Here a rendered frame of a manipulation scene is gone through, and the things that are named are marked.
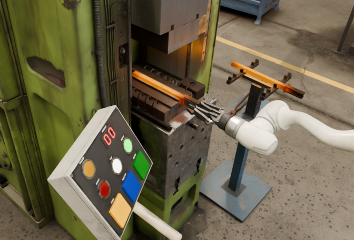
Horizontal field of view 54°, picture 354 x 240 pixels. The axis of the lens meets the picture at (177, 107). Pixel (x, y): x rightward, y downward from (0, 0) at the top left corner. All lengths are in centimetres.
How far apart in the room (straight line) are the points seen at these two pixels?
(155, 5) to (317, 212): 187
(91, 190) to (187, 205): 125
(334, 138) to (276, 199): 140
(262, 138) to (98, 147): 65
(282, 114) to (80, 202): 87
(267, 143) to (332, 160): 169
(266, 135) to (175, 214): 96
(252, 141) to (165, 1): 63
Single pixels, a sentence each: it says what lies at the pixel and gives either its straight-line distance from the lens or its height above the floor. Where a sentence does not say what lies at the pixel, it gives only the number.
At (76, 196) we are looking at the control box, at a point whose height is 112.
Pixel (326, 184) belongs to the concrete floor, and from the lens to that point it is 285.
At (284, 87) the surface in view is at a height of 95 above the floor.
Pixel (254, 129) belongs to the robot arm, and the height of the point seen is 103.
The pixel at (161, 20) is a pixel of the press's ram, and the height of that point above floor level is 142.
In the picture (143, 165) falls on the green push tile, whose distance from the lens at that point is 126.
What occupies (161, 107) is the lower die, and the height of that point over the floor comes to 98.
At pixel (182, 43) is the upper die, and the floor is 129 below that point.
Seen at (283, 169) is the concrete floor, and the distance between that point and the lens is 283.
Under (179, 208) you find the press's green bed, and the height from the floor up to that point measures 16.
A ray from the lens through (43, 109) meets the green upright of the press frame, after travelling 177.
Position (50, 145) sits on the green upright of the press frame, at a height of 65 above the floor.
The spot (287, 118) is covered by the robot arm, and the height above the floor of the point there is 106.
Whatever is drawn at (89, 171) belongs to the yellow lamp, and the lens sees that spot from 104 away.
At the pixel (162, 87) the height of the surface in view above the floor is 101.
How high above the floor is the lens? 192
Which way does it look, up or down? 37 degrees down
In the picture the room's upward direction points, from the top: 4 degrees clockwise
